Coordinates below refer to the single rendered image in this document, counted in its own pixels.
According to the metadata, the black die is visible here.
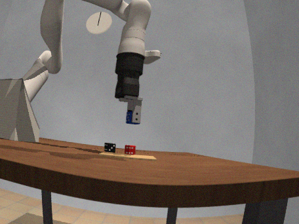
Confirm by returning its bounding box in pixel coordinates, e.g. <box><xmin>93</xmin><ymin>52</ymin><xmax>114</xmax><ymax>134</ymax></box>
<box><xmin>104</xmin><ymin>143</ymin><xmax>115</xmax><ymax>153</ymax></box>

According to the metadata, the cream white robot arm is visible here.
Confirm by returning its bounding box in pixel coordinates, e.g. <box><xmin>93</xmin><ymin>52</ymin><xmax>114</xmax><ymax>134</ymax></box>
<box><xmin>23</xmin><ymin>0</ymin><xmax>151</xmax><ymax>103</ymax></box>

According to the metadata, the tan square mat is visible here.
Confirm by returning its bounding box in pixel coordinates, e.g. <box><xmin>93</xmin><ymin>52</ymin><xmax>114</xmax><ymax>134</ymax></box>
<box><xmin>98</xmin><ymin>152</ymin><xmax>157</xmax><ymax>161</ymax></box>

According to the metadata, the red die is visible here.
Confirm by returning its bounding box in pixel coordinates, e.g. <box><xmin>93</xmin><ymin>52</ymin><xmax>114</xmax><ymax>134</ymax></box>
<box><xmin>125</xmin><ymin>145</ymin><xmax>136</xmax><ymax>155</ymax></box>

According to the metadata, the blue die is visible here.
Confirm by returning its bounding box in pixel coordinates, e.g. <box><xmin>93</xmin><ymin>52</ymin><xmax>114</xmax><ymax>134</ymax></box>
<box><xmin>126</xmin><ymin>111</ymin><xmax>140</xmax><ymax>124</ymax></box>

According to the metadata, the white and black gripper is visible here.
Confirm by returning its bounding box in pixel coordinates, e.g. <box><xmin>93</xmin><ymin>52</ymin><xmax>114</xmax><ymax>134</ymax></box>
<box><xmin>115</xmin><ymin>37</ymin><xmax>161</xmax><ymax>123</ymax></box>

